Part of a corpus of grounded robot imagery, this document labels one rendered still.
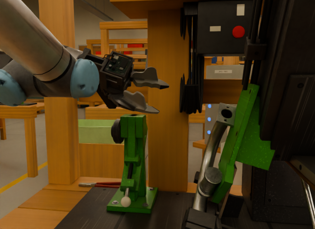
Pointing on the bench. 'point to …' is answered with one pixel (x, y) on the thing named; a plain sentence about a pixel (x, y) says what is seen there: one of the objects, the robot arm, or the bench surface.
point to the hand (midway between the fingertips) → (159, 99)
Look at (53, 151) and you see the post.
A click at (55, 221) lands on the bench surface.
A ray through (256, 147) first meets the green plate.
